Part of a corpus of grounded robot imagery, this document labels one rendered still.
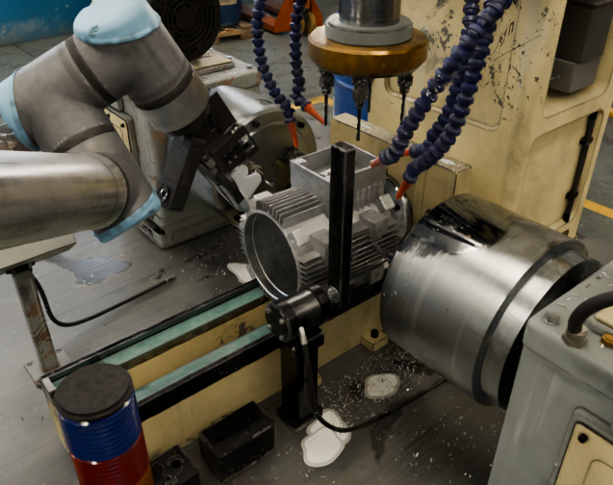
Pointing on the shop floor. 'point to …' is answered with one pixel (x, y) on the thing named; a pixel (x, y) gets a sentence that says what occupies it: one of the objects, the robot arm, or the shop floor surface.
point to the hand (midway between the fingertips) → (240, 209)
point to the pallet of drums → (231, 10)
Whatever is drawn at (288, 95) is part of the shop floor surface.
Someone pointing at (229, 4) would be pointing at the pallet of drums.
